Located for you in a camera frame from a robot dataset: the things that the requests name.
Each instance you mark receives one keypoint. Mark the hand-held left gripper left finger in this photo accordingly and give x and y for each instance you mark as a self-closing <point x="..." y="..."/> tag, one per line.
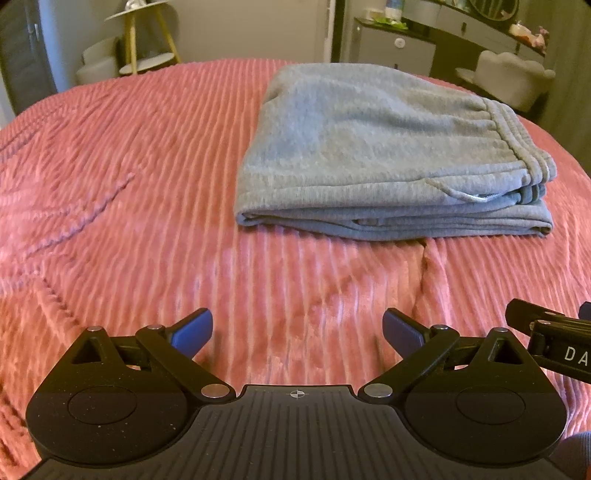
<point x="194" y="330"/>

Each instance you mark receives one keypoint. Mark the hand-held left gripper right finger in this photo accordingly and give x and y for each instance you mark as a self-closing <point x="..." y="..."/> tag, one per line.
<point x="400" y="330"/>

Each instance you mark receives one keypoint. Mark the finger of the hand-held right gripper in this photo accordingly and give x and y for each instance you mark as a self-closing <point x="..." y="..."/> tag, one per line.
<point x="586" y="310"/>
<point x="531" y="311"/>

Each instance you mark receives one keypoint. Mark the grey sweat pants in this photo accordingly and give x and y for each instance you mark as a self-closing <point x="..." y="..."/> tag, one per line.
<point x="378" y="152"/>

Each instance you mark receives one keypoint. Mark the dark cloth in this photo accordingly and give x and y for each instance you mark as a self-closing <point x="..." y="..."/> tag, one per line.
<point x="575" y="459"/>

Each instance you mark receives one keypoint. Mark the pink ribbed bedspread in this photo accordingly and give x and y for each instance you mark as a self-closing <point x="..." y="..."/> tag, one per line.
<point x="138" y="221"/>

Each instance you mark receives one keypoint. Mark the white cloud-shaped stool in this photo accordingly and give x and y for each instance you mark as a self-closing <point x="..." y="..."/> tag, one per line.
<point x="508" y="78"/>

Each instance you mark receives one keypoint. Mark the white round chair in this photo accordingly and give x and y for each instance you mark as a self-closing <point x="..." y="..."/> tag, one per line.
<point x="99" y="64"/>

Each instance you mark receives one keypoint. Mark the white dressing table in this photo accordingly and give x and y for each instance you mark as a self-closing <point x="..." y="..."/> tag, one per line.
<point x="466" y="25"/>

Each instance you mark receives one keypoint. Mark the side table with yellow legs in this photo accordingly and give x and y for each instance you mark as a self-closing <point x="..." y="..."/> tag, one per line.
<point x="147" y="32"/>

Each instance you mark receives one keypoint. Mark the oval mirror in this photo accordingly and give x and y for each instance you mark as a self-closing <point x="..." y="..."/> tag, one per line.
<point x="491" y="7"/>

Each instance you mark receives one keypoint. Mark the green packet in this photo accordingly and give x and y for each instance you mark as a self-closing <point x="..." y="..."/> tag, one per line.
<point x="390" y="21"/>

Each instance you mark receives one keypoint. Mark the white bottle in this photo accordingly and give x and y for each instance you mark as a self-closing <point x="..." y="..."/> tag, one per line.
<point x="394" y="7"/>

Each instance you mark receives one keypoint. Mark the dark wardrobe door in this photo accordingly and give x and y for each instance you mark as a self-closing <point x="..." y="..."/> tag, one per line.
<point x="23" y="55"/>

